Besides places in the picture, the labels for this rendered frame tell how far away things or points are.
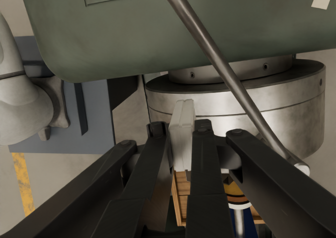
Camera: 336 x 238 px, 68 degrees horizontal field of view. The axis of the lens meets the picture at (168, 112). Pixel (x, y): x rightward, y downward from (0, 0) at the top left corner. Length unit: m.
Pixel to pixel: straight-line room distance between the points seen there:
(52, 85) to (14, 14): 1.13
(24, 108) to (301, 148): 0.65
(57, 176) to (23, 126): 1.42
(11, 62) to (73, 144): 0.39
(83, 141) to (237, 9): 0.80
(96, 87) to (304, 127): 0.68
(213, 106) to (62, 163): 1.81
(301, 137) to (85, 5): 0.34
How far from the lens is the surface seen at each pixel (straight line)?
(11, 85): 0.76
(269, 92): 0.35
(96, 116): 0.93
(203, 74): 0.38
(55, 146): 1.05
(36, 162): 2.18
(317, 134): 0.44
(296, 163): 0.29
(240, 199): 0.55
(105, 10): 0.33
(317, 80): 0.41
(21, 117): 0.75
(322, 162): 1.92
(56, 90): 0.89
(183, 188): 0.82
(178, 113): 0.17
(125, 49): 0.32
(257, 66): 0.39
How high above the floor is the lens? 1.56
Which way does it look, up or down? 72 degrees down
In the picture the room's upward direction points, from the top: 156 degrees counter-clockwise
